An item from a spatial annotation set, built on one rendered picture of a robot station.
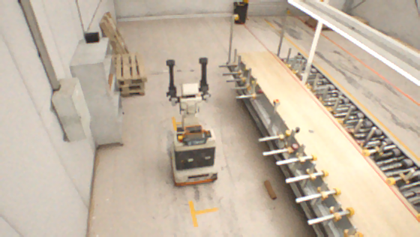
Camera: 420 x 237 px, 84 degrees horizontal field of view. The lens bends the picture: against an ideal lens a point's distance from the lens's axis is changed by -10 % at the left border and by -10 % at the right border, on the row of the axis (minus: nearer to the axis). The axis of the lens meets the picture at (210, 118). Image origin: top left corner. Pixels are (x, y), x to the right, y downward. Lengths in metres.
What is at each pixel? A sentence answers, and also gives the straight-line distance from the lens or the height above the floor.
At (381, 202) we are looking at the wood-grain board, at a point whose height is 0.90.
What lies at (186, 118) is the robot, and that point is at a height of 0.89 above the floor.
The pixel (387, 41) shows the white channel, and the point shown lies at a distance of 2.46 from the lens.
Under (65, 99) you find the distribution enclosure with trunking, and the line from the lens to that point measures 2.90.
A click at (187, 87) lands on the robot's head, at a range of 3.25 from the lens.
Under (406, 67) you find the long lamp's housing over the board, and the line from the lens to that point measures 2.33.
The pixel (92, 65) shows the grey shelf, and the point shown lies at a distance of 3.67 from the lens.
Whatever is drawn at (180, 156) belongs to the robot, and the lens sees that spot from 3.40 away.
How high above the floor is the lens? 3.13
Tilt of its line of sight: 40 degrees down
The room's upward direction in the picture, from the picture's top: 3 degrees clockwise
